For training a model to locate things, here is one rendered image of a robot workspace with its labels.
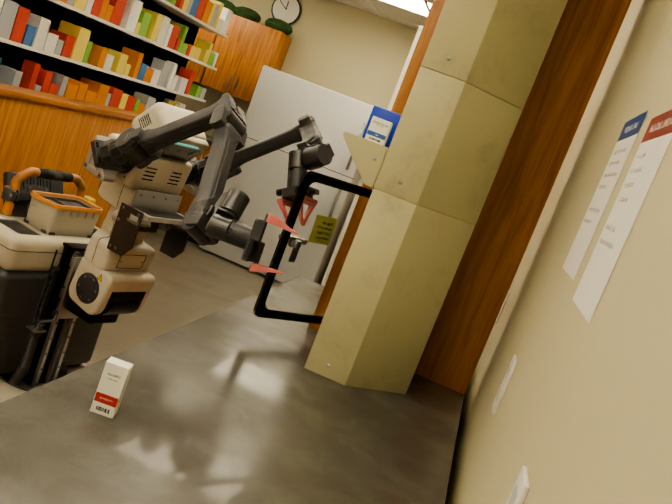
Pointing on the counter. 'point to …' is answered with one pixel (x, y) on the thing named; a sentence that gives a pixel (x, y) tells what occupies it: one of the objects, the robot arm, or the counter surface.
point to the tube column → (494, 44)
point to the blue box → (384, 119)
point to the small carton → (378, 130)
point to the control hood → (366, 157)
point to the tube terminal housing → (412, 233)
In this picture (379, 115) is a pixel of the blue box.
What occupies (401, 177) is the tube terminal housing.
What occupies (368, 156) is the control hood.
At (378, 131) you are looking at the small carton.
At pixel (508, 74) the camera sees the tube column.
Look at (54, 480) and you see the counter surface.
